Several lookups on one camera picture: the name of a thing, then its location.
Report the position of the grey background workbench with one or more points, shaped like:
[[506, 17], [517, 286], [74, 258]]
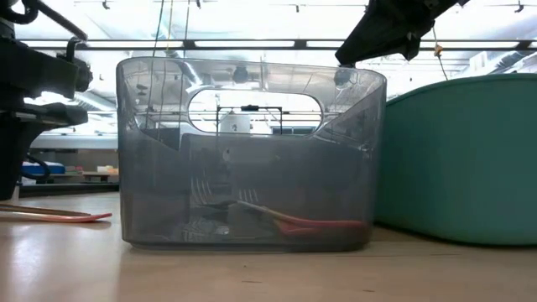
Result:
[[75, 142]]

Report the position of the grey translucent plastic bin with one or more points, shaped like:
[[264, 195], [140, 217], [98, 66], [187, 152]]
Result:
[[251, 176]]

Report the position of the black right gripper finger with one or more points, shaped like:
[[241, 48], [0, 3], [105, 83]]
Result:
[[386, 33]]

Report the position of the white cylindrical container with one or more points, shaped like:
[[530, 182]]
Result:
[[235, 124]]

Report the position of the dark round ceiling fixture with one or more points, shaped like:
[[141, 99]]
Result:
[[241, 74]]

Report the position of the thin black metal frame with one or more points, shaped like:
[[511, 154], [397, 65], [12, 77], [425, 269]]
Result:
[[249, 107]]

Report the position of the blue box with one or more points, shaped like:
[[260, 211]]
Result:
[[44, 168]]

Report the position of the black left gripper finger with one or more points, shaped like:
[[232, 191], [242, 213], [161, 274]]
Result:
[[21, 138]]

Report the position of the black overhead frame rail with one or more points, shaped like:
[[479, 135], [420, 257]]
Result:
[[251, 48]]

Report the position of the teal plastic bin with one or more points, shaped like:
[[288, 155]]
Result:
[[461, 168]]

